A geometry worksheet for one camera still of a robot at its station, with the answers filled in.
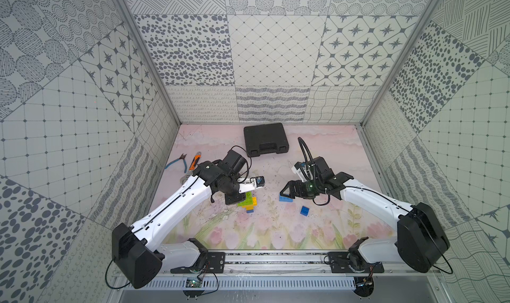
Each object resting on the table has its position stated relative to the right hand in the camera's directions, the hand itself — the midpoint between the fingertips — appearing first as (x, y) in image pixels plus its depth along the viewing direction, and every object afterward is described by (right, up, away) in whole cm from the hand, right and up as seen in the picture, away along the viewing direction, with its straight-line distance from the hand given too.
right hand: (289, 196), depth 82 cm
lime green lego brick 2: (-18, -2, -2) cm, 19 cm away
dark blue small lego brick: (-17, -9, +6) cm, 20 cm away
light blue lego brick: (-3, -3, +7) cm, 8 cm away
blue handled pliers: (-54, +14, +23) cm, 61 cm away
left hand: (-18, +3, -7) cm, 19 cm away
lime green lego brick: (-17, 0, -2) cm, 17 cm away
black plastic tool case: (-10, +24, +34) cm, 43 cm away
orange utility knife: (-47, +12, +20) cm, 53 cm away
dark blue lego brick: (+7, -8, +4) cm, 12 cm away
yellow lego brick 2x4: (-17, -6, +4) cm, 18 cm away
